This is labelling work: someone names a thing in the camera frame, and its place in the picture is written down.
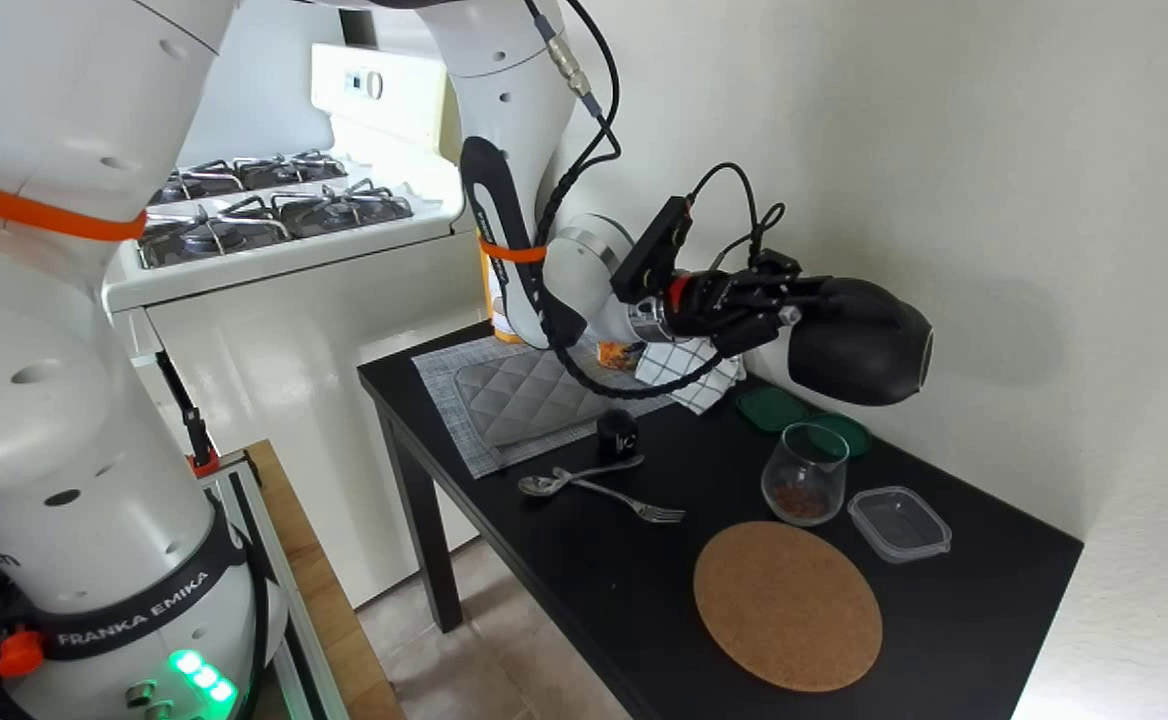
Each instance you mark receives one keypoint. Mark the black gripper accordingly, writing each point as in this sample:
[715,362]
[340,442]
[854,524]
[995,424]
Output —
[715,305]

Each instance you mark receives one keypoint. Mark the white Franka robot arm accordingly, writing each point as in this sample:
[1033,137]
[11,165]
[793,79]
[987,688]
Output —
[65,442]

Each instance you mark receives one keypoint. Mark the clear glass cup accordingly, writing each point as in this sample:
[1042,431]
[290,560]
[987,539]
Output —
[806,473]

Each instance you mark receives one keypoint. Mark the square green lid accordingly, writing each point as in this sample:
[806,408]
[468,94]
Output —
[761,408]

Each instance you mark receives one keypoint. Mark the white checkered cloth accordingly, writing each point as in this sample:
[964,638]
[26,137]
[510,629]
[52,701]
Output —
[688,364]

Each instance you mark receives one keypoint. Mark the round green lid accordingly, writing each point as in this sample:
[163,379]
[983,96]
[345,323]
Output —
[840,431]

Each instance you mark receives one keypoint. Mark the orange printed can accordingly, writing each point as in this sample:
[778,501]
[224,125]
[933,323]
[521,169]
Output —
[610,352]

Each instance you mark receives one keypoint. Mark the small black cap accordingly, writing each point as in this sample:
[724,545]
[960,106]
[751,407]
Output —
[617,438]

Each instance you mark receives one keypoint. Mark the silver fork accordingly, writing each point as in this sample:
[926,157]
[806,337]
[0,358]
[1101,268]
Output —
[630,501]

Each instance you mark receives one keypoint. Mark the clear plastic container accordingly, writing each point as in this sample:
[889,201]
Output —
[903,522]

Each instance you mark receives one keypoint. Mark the silver spoon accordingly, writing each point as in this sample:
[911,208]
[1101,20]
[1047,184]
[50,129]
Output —
[545,482]

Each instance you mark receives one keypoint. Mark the round cork trivet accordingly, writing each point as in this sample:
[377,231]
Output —
[788,605]

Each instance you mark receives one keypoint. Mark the black side table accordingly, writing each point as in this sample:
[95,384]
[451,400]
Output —
[610,586]

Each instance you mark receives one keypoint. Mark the grey woven placemat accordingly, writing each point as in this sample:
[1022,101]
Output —
[459,400]

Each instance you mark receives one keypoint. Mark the white gas stove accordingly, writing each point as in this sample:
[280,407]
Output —
[264,305]

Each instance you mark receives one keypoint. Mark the wooden board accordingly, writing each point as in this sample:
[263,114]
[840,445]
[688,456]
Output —
[329,600]

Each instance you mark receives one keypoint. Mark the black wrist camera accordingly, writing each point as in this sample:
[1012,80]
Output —
[648,245]

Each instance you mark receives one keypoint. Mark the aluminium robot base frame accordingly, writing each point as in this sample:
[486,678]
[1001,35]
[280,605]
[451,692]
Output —
[287,643]

